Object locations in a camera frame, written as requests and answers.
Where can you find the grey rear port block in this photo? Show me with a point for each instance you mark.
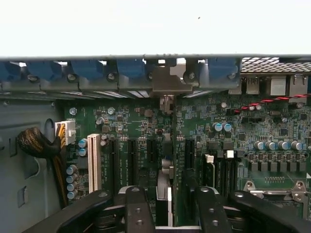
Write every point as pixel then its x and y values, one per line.
pixel 278 86

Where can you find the metal CPU socket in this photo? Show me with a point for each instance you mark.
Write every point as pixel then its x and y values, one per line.
pixel 274 194

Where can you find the silver USB port block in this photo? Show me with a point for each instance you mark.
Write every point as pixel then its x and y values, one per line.
pixel 244 85

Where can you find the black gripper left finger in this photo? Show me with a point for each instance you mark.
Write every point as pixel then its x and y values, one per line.
pixel 136 211

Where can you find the long black expansion slot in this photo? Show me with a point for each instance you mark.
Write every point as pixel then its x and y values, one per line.
pixel 132 162
pixel 113 162

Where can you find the white power connector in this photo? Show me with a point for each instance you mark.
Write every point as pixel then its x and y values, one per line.
pixel 68 131

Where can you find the blue slot retention clip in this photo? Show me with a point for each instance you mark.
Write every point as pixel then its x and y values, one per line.
pixel 132 68
pixel 87 69
pixel 11 70
pixel 43 69
pixel 222 68

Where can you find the white PCI expansion slot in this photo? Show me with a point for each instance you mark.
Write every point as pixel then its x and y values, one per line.
pixel 94 162

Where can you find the black RAM slot white latch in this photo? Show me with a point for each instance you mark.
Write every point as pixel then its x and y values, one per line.
pixel 209 172
pixel 230 170

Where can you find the silver ethernet port block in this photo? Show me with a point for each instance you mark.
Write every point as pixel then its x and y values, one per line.
pixel 298 85

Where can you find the green motherboard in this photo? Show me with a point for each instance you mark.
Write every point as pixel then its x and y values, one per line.
pixel 199 116

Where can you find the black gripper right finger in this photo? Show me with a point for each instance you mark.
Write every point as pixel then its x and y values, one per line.
pixel 211 211

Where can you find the short black expansion slot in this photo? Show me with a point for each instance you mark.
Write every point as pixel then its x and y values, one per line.
pixel 190 155
pixel 151 150

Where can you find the grey metal PC case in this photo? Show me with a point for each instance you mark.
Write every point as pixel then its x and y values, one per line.
pixel 24 109

